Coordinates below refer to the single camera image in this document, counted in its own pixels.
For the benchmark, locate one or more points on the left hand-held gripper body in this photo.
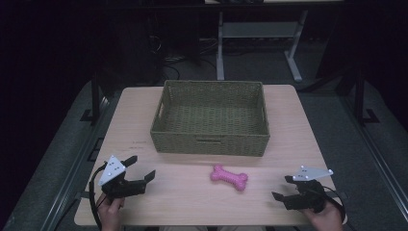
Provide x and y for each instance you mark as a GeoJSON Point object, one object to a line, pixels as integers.
{"type": "Point", "coordinates": [119, 186]}

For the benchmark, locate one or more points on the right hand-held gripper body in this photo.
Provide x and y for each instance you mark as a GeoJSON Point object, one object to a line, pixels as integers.
{"type": "Point", "coordinates": [308, 191]}

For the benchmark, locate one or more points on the pink bone-shaped dog toy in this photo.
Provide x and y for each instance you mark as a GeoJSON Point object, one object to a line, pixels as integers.
{"type": "Point", "coordinates": [229, 177]}

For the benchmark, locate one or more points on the green woven basket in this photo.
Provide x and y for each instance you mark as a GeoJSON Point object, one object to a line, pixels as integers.
{"type": "Point", "coordinates": [210, 118]}

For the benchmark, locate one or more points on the person's left hand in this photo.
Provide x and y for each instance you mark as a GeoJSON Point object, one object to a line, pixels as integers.
{"type": "Point", "coordinates": [110, 213]}

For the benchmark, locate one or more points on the person's right hand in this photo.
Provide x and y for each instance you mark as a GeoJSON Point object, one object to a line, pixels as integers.
{"type": "Point", "coordinates": [325, 219]}

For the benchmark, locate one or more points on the black metal stand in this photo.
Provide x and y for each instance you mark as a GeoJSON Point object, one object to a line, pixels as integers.
{"type": "Point", "coordinates": [361, 96]}
{"type": "Point", "coordinates": [95, 99]}

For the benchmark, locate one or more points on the grey metal desk frame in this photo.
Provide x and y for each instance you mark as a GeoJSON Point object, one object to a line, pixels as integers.
{"type": "Point", "coordinates": [260, 41]}

